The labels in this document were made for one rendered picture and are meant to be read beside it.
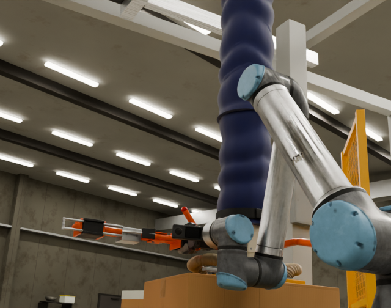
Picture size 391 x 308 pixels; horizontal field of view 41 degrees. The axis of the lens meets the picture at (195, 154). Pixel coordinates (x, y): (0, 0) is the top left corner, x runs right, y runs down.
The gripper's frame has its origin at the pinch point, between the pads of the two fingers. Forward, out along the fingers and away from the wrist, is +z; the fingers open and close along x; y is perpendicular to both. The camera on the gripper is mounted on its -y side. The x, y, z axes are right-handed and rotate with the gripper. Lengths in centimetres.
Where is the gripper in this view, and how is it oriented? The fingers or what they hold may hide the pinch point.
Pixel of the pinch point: (178, 240)
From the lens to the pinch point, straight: 190.0
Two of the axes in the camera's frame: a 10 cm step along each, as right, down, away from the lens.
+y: 8.7, 2.0, 4.6
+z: -5.0, 2.5, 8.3
